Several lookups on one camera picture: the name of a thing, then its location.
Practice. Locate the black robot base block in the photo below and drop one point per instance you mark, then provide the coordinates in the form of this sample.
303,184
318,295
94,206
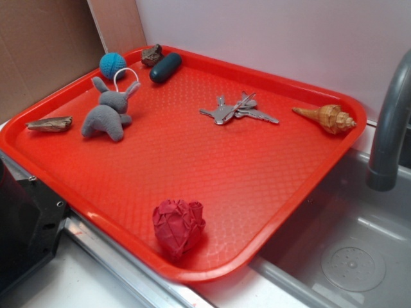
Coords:
32,218

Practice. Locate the red plastic tray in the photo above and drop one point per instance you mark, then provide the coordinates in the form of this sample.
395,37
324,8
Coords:
248,174

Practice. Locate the silver key bunch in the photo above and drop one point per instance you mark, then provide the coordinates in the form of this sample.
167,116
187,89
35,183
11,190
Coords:
245,107

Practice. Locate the crumpled red paper ball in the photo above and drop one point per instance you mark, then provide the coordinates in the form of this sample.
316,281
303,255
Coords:
178,226

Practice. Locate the dark teal capsule case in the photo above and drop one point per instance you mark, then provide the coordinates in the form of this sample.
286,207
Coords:
164,69

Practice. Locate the gray plush bunny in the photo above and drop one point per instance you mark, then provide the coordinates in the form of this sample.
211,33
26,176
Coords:
110,115

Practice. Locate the brown rock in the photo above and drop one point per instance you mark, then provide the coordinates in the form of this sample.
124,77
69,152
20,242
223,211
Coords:
151,56

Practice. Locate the tan spiral seashell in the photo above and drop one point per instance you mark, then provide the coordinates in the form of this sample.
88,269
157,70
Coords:
330,117

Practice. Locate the blue knitted ball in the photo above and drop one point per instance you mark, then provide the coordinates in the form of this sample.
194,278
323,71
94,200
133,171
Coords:
110,64

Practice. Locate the brown wood piece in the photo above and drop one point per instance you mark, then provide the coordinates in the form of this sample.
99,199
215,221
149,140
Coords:
51,124

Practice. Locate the gray toy sink basin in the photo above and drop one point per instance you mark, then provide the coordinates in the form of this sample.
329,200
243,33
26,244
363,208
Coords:
346,245

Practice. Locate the gray toy faucet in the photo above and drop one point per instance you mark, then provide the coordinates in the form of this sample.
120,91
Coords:
391,142

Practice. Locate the brown cardboard panel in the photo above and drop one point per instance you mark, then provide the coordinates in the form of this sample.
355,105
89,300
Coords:
45,45

